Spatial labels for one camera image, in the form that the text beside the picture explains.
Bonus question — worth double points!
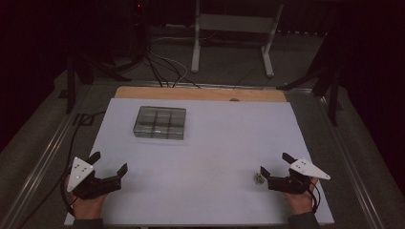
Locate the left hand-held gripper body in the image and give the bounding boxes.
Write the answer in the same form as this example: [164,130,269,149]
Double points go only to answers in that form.
[66,156,122,200]

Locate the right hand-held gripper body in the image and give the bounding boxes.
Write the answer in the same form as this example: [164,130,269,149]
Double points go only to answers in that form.
[266,157,331,195]

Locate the clear plastic compartment box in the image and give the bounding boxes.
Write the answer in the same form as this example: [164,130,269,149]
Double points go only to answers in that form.
[132,105,187,141]

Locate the person's right hand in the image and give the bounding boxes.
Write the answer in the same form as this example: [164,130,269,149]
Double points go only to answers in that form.
[283,177,319,217]

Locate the person's left hand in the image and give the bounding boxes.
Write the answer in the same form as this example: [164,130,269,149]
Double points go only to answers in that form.
[65,176,108,220]

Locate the white table mat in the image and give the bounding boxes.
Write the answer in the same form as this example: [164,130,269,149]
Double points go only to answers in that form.
[63,97,335,227]

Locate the black tripod stand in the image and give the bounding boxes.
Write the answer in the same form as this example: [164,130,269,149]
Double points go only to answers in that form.
[276,31,344,127]
[65,56,132,115]

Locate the dark equipment with red light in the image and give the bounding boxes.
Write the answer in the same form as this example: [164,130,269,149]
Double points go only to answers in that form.
[127,0,150,61]

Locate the white metal stand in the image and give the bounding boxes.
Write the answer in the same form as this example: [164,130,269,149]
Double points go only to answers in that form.
[190,0,285,78]

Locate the long black cable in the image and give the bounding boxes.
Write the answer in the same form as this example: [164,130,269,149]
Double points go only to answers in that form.
[18,110,107,229]

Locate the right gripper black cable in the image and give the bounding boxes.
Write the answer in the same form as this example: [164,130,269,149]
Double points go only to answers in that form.
[307,180,321,214]

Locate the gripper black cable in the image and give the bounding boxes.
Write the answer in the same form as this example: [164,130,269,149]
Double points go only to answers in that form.
[60,171,79,218]
[307,180,321,214]

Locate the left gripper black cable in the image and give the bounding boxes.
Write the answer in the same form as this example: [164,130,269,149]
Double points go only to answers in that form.
[60,171,79,218]

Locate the black floor cables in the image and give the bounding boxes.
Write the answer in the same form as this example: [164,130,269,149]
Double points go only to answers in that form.
[144,47,202,89]

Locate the white floor cable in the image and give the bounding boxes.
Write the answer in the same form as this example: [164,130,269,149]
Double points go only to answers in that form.
[147,51,189,88]

